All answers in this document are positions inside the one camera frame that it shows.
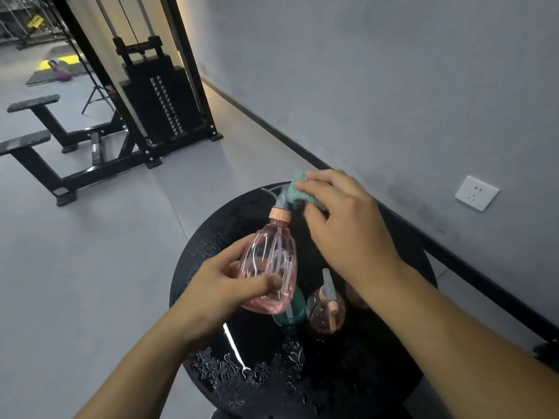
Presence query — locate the black padded rest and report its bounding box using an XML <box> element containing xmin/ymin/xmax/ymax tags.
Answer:
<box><xmin>6</xmin><ymin>94</ymin><xmax>61</xmax><ymax>114</ymax></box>
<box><xmin>0</xmin><ymin>130</ymin><xmax>52</xmax><ymax>157</ymax></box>

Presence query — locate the purple kettlebell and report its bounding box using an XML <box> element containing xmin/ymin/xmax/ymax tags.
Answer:
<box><xmin>48</xmin><ymin>58</ymin><xmax>73</xmax><ymax>82</ymax></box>

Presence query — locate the black weight stack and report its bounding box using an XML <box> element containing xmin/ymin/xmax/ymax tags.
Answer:
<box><xmin>119</xmin><ymin>53</ymin><xmax>207</xmax><ymax>147</ymax></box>

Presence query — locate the black tripod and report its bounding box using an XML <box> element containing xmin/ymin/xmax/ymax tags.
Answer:
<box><xmin>82</xmin><ymin>84</ymin><xmax>117</xmax><ymax>116</ymax></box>

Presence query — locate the black cable machine frame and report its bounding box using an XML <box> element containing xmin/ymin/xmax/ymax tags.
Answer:
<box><xmin>0</xmin><ymin>0</ymin><xmax>224</xmax><ymax>207</ymax></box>

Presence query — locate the large pink spray bottle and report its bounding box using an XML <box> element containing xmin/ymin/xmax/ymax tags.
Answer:
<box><xmin>238</xmin><ymin>183</ymin><xmax>306</xmax><ymax>314</ymax></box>

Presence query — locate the person's right hand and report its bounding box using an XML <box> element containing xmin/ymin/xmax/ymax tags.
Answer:
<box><xmin>296</xmin><ymin>169</ymin><xmax>408</xmax><ymax>285</ymax></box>

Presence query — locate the person's left forearm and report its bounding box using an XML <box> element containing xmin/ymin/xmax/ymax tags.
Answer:
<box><xmin>73</xmin><ymin>301</ymin><xmax>211</xmax><ymax>419</ymax></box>

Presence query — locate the white wall socket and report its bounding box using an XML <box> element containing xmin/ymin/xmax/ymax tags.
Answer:
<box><xmin>454</xmin><ymin>175</ymin><xmax>500</xmax><ymax>212</ymax></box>

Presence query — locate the teal cleaning cloth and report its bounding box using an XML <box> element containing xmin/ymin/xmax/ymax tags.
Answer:
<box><xmin>290</xmin><ymin>171</ymin><xmax>329</xmax><ymax>213</ymax></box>

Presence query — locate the dark object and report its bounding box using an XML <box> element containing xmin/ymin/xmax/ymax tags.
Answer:
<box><xmin>533</xmin><ymin>340</ymin><xmax>559</xmax><ymax>372</ymax></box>

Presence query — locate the person's right forearm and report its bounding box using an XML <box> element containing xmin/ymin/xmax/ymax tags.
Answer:
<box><xmin>349</xmin><ymin>257</ymin><xmax>559</xmax><ymax>419</ymax></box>

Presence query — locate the small pink spray bottle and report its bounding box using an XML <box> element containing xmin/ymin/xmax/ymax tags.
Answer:
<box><xmin>344</xmin><ymin>281</ymin><xmax>370</xmax><ymax>310</ymax></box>
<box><xmin>306</xmin><ymin>268</ymin><xmax>347</xmax><ymax>335</ymax></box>

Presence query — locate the black gym rack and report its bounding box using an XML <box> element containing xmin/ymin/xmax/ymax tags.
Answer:
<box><xmin>0</xmin><ymin>0</ymin><xmax>67</xmax><ymax>51</ymax></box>

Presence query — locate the green spray bottle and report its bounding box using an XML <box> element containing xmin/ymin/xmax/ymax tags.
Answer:
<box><xmin>272</xmin><ymin>285</ymin><xmax>307</xmax><ymax>326</ymax></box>

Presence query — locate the yellow and grey mat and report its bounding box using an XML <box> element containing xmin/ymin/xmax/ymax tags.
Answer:
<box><xmin>25</xmin><ymin>56</ymin><xmax>96</xmax><ymax>87</ymax></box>

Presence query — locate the person's left hand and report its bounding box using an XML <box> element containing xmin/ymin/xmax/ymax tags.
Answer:
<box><xmin>172</xmin><ymin>235</ymin><xmax>284</xmax><ymax>342</ymax></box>

